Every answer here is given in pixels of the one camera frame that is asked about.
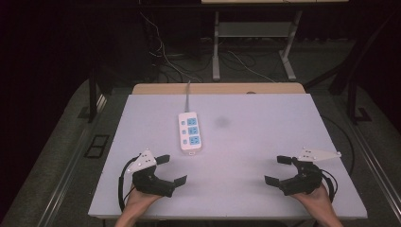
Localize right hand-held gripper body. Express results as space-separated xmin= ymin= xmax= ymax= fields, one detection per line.
xmin=278 ymin=147 xmax=342 ymax=197

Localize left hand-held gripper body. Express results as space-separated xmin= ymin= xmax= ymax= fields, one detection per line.
xmin=127 ymin=149 xmax=176 ymax=199

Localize person's left hand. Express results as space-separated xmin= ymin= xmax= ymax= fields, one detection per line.
xmin=125 ymin=185 xmax=163 ymax=215

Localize person's right hand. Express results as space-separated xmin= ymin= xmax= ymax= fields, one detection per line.
xmin=290 ymin=183 xmax=333 ymax=216

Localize white power strip blue sockets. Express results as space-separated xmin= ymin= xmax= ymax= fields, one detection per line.
xmin=178 ymin=112 xmax=204 ymax=156

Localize black floor socket plate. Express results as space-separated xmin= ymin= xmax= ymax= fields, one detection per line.
xmin=83 ymin=134 xmax=111 ymax=160

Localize black stand with foot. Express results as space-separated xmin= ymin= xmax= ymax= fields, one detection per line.
xmin=345 ymin=72 xmax=373 ymax=125

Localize wooden table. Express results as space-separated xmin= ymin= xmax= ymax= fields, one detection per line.
xmin=131 ymin=82 xmax=306 ymax=96

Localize black upright stand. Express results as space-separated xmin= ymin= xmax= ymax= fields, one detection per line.
xmin=87 ymin=62 xmax=99 ymax=124

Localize black slanted stand bar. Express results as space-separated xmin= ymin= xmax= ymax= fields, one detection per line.
xmin=303 ymin=9 xmax=401 ymax=96

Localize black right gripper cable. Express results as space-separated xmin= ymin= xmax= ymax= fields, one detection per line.
xmin=321 ymin=168 xmax=339 ymax=203

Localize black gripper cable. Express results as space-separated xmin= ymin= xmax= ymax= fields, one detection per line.
xmin=117 ymin=155 xmax=140 ymax=213
xmin=321 ymin=168 xmax=339 ymax=203

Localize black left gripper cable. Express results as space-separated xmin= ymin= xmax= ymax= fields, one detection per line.
xmin=117 ymin=155 xmax=140 ymax=213

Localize black floor cable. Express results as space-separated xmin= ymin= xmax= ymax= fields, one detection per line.
xmin=321 ymin=113 xmax=356 ymax=178

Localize grey power strip cable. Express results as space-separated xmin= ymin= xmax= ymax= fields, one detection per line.
xmin=183 ymin=79 xmax=192 ymax=114

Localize metal floor rail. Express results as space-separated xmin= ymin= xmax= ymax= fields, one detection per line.
xmin=37 ymin=94 xmax=109 ymax=227
xmin=349 ymin=121 xmax=401 ymax=218

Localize short white floor cable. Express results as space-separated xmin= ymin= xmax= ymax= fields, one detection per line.
xmin=226 ymin=50 xmax=276 ymax=83

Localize long white floor cable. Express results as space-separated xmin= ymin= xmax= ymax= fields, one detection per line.
xmin=139 ymin=11 xmax=203 ymax=83

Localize grey metal desk frame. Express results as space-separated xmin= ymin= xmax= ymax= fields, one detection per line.
xmin=212 ymin=9 xmax=303 ymax=82

